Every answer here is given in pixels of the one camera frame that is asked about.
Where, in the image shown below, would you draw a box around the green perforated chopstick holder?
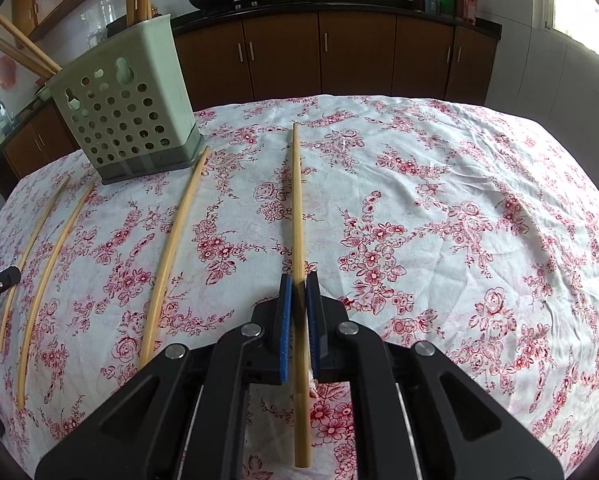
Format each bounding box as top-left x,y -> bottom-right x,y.
47,14 -> 205,186

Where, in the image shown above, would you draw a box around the floral tablecloth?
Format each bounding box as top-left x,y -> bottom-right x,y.
0,92 -> 599,480

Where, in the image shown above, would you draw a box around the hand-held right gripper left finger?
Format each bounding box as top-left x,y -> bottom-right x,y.
34,274 -> 300,480

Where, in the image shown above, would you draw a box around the red plastic bag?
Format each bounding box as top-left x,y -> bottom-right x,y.
0,56 -> 19,88

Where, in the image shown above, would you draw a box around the brown lower kitchen cabinets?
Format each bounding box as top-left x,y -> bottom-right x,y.
2,7 -> 500,181

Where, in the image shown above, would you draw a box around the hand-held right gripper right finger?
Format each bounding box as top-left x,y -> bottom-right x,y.
304,272 -> 563,480

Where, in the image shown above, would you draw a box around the black kitchen countertop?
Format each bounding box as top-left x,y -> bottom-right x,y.
0,0 -> 503,161

